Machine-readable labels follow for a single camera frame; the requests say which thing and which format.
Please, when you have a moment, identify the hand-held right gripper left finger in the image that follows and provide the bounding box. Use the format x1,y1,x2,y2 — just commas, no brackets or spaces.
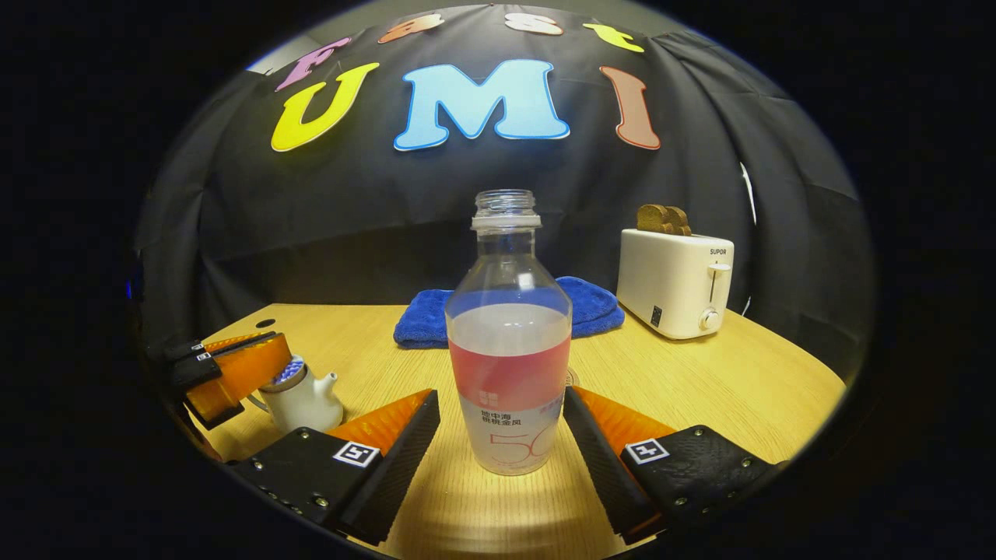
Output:
230,389,442,547

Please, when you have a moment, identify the white ceramic teacup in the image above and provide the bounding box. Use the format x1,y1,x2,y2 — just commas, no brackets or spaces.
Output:
249,372,345,435

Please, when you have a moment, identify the white toaster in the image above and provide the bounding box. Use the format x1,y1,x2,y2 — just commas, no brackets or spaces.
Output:
616,228,735,341

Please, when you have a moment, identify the blue folded towel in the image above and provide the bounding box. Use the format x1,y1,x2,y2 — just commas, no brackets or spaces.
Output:
393,276,626,349

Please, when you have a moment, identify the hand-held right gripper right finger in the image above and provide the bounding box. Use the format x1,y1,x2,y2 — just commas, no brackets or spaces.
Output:
562,386,787,546

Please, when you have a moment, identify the clear water bottle pink label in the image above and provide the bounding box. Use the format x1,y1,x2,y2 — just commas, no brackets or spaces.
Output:
445,189,573,477

